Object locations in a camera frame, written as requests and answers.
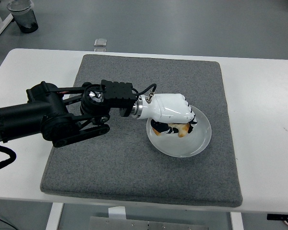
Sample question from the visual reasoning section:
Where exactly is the round grey plate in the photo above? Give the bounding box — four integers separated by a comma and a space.
146, 106, 212, 158

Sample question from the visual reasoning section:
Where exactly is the black table control panel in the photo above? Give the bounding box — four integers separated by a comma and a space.
266, 213, 288, 221

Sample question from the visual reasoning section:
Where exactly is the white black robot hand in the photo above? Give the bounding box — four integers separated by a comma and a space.
139, 92, 198, 138

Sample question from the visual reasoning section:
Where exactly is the grey metal plate with screws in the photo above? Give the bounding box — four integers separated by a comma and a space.
88, 216, 209, 230

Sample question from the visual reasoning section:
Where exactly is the grey felt mat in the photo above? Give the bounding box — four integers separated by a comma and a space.
40, 54, 243, 208

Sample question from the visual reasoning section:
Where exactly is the black bin with bag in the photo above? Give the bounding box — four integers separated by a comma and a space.
6, 0, 39, 34

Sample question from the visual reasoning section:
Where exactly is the golden croissant bread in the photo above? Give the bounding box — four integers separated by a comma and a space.
151, 122, 191, 139

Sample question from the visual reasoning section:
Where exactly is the white table leg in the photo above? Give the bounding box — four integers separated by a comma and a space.
45, 203, 64, 230
229, 212, 244, 230

